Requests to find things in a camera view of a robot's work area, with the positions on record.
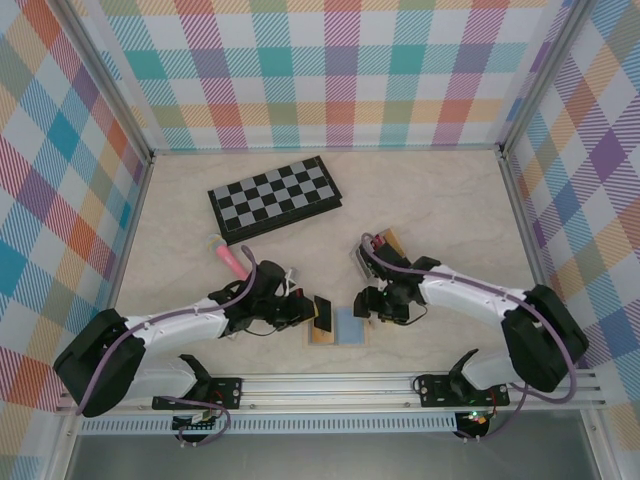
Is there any black and grey chessboard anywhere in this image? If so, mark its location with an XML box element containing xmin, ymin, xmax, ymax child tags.
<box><xmin>207</xmin><ymin>155</ymin><xmax>345</xmax><ymax>247</ymax></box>

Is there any pink toy microphone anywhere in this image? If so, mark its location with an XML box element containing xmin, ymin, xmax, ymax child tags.
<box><xmin>204</xmin><ymin>233</ymin><xmax>251</xmax><ymax>280</ymax></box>

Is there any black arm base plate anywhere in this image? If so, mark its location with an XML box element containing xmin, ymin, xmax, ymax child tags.
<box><xmin>413</xmin><ymin>373</ymin><xmax>511</xmax><ymax>409</ymax></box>
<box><xmin>151</xmin><ymin>377</ymin><xmax>245</xmax><ymax>412</ymax></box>

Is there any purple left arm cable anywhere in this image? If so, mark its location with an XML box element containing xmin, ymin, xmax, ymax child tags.
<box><xmin>75</xmin><ymin>244</ymin><xmax>259</xmax><ymax>448</ymax></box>

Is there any light blue card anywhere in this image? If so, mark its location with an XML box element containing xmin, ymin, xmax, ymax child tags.
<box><xmin>334</xmin><ymin>306</ymin><xmax>368</xmax><ymax>345</ymax></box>

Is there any thin black left gripper cable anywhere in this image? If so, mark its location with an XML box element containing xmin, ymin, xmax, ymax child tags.
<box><xmin>227</xmin><ymin>325</ymin><xmax>282</xmax><ymax>342</ymax></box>

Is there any aluminium frame post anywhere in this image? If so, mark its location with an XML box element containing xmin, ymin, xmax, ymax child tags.
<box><xmin>497</xmin><ymin>0</ymin><xmax>599</xmax><ymax>161</ymax></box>
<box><xmin>52</xmin><ymin>0</ymin><xmax>155</xmax><ymax>166</ymax></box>

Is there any aluminium mounting rail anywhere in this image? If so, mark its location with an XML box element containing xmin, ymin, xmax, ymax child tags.
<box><xmin>54</xmin><ymin>369</ymin><xmax>609</xmax><ymax>414</ymax></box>

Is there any black credit card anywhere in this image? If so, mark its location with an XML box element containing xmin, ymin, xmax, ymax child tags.
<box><xmin>313</xmin><ymin>296</ymin><xmax>335</xmax><ymax>335</ymax></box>

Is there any aluminium frame bar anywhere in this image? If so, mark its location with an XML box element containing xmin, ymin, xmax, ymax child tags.
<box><xmin>149</xmin><ymin>143</ymin><xmax>506</xmax><ymax>157</ymax></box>
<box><xmin>499</xmin><ymin>152</ymin><xmax>576</xmax><ymax>374</ymax></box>
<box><xmin>88</xmin><ymin>154</ymin><xmax>155</xmax><ymax>376</ymax></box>

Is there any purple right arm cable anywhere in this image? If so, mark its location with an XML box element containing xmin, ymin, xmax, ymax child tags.
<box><xmin>360</xmin><ymin>232</ymin><xmax>581</xmax><ymax>444</ymax></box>

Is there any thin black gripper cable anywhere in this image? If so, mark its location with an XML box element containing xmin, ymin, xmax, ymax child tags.
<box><xmin>227</xmin><ymin>325</ymin><xmax>282</xmax><ymax>342</ymax></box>
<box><xmin>399</xmin><ymin>304</ymin><xmax>430</xmax><ymax>327</ymax></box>

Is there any thin black right gripper cable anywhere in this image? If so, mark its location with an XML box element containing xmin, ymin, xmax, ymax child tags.
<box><xmin>399</xmin><ymin>304</ymin><xmax>430</xmax><ymax>327</ymax></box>

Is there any wooden card tray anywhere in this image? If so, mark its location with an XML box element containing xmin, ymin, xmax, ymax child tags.
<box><xmin>303</xmin><ymin>305</ymin><xmax>375</xmax><ymax>348</ymax></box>

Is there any clear acrylic card holder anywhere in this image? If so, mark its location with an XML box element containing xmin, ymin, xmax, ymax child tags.
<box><xmin>347</xmin><ymin>227</ymin><xmax>407</xmax><ymax>280</ymax></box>

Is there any white slotted cable duct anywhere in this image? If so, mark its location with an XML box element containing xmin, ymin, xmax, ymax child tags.
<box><xmin>74</xmin><ymin>412</ymin><xmax>609</xmax><ymax>436</ymax></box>

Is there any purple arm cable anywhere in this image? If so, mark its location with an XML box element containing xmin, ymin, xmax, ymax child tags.
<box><xmin>360</xmin><ymin>232</ymin><xmax>581</xmax><ymax>444</ymax></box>
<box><xmin>75</xmin><ymin>244</ymin><xmax>259</xmax><ymax>448</ymax></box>

